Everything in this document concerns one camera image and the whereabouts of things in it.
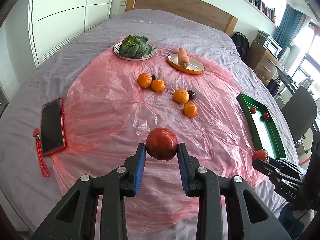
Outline pink plastic sheet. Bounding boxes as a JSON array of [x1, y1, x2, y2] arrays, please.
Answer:
[[51, 43, 268, 234]]

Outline wooden headboard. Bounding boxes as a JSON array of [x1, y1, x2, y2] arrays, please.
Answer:
[[125, 0, 238, 36]]

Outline red cased smartphone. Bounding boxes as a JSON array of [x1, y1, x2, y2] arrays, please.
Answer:
[[40, 98, 66, 156]]

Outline green rectangular tray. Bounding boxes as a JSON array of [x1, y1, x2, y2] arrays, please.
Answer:
[[236, 93, 286, 159]]

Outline desk by window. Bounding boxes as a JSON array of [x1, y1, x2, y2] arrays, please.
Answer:
[[274, 65, 316, 95]]

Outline black backpack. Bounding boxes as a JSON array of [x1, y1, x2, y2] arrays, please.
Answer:
[[232, 32, 249, 62]]

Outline orange carrot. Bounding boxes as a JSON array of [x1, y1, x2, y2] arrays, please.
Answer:
[[177, 47, 189, 68]]

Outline wooden drawer chest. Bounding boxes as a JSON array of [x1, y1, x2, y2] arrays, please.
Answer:
[[245, 41, 281, 86]]

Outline orange rimmed plate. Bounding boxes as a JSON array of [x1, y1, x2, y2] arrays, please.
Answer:
[[167, 54, 205, 75]]

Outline dark plum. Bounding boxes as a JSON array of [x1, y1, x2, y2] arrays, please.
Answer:
[[188, 90, 196, 100], [151, 75, 158, 81]]

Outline grey office chair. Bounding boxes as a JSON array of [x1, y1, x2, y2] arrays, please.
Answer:
[[281, 86, 318, 148]]

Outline dark blue bag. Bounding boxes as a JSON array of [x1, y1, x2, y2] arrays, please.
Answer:
[[266, 77, 281, 97]]

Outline white wardrobe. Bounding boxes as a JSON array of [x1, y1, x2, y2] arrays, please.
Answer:
[[28, 0, 112, 67]]

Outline large centre orange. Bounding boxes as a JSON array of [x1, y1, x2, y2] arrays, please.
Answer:
[[173, 89, 189, 105]]

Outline teal curtain right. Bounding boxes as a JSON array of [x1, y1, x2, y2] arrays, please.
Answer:
[[274, 4, 305, 58]]

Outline grey printer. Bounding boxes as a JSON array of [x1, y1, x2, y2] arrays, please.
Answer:
[[255, 31, 282, 57]]

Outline white plate with greens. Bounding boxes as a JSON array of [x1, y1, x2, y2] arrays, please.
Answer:
[[113, 42, 157, 61]]

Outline dark plum right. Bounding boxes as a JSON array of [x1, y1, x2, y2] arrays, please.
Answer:
[[188, 90, 196, 100]]

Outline dark plum left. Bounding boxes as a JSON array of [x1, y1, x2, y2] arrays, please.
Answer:
[[151, 75, 158, 81]]

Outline grey purple bed sheet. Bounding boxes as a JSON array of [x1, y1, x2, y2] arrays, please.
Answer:
[[1, 10, 298, 230]]

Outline green bok choy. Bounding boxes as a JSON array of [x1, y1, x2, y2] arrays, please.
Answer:
[[120, 35, 148, 54]]

